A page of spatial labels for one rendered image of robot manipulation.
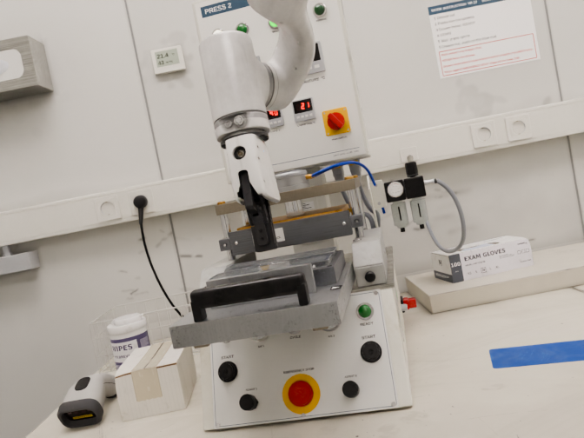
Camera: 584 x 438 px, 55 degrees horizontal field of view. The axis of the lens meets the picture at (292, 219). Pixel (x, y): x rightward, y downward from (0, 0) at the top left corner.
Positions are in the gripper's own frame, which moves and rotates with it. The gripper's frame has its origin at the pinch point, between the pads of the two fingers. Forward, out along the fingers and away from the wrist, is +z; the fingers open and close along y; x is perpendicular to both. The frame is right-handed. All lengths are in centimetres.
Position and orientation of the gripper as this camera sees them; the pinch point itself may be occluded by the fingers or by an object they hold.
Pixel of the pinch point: (264, 237)
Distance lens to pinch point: 84.9
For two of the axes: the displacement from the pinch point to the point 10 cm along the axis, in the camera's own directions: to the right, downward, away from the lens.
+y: 2.0, 0.6, 9.8
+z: 2.0, 9.7, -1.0
